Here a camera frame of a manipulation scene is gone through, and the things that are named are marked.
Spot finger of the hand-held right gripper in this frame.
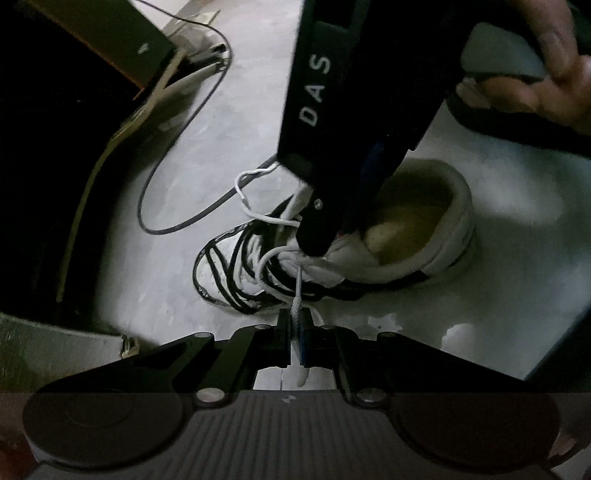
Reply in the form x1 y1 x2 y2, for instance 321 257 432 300
296 182 354 257
342 141 409 234

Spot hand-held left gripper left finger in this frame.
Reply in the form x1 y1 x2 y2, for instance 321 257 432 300
46 308 295 409

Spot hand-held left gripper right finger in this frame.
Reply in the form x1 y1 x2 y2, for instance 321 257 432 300
299 308 541 409

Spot white shoelace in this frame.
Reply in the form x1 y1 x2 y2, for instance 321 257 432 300
235 167 326 387

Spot white and black sneaker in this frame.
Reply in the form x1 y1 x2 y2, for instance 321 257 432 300
193 159 476 315

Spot person's right hand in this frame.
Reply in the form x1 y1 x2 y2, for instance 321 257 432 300
480 0 591 134

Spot black shoelace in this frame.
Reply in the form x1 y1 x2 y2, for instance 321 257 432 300
194 208 324 315

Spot white metal stand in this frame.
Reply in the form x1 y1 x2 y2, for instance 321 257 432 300
157 60 222 100

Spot silver foil-covered box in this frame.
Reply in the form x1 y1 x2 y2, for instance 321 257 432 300
0 311 139 398

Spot black speaker with orange edge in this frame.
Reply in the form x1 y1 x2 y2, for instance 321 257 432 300
28 0 178 89

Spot thick black cable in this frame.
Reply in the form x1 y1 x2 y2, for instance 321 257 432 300
137 41 280 234

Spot thin black wire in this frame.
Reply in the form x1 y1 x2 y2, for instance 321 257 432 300
134 0 234 65

